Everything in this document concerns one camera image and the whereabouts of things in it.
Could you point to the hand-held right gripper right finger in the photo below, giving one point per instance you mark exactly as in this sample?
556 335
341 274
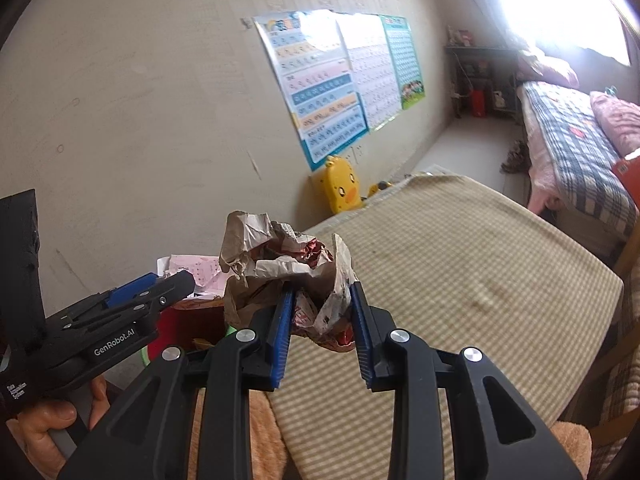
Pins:
361 340

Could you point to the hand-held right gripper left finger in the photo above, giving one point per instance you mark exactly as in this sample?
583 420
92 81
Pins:
282 340

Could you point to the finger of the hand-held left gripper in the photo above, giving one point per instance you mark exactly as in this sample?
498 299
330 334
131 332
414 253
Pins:
132 290
172 290

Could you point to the torn pink white carton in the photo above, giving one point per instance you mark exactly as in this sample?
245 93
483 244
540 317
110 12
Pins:
197 272

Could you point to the green rimmed bin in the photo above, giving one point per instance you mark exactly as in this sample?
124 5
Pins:
190 325

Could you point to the brown paper bag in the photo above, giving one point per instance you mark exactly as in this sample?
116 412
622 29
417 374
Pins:
260 270

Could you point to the person's left hand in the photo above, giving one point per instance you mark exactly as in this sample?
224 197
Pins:
40 420

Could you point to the brown plush toy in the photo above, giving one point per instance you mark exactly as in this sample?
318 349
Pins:
260 435

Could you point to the small yellow toy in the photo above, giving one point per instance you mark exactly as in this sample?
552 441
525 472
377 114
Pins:
380 189

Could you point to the yellow duck toy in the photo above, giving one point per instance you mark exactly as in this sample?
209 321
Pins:
342 185

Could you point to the pair of shoes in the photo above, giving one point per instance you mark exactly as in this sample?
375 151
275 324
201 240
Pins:
514 157

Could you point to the bed with checked sheet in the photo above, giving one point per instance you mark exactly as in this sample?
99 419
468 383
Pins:
570 160

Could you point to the wooden chair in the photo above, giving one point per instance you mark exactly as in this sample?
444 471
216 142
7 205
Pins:
627 260

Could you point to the dark shelf table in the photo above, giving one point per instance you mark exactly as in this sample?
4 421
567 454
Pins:
480 50

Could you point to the red book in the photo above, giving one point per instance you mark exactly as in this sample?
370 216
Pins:
629 175

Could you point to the small red white box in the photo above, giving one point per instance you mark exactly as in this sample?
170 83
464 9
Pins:
465 36

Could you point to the pink pillow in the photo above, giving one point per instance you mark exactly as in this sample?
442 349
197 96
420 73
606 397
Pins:
550 70

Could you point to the pink blanket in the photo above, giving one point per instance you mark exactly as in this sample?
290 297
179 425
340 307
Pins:
617 120

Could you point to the window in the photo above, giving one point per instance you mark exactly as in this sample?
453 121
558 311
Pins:
560 5

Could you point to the wall socket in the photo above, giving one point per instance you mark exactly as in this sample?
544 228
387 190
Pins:
356 155

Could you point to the blue alphabet wall poster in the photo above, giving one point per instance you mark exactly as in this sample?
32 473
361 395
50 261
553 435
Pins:
320 95

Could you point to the white chart wall poster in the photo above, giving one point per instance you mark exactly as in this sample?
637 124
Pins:
372 75

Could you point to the green chart wall poster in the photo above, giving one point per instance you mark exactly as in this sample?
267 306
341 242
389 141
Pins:
405 60

